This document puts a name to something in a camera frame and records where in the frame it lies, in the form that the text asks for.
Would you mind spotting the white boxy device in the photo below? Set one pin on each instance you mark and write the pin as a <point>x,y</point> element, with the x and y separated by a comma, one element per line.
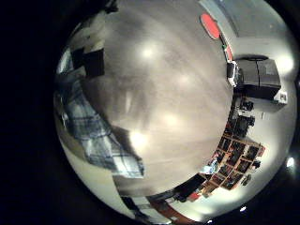
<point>232,73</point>

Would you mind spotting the small red container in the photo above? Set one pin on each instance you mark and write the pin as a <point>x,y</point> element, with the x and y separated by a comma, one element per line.
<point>193,197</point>

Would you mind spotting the red round disc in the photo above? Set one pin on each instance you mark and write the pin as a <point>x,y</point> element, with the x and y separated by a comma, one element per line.
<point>210,25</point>

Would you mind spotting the blue white plaid cloth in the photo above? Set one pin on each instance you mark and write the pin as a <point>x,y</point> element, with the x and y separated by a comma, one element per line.
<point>93,137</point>

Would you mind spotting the wooden cubby shelf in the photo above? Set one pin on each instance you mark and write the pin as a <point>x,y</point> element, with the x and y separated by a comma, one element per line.
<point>240,156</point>

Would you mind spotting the red curved strip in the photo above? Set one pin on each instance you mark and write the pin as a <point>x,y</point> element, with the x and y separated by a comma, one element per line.
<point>168,212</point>

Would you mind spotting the black equipment stack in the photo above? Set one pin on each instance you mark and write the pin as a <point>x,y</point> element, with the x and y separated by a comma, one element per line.
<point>242,122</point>

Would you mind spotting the light blue bag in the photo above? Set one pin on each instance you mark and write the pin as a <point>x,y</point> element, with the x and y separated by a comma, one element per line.
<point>207,168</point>

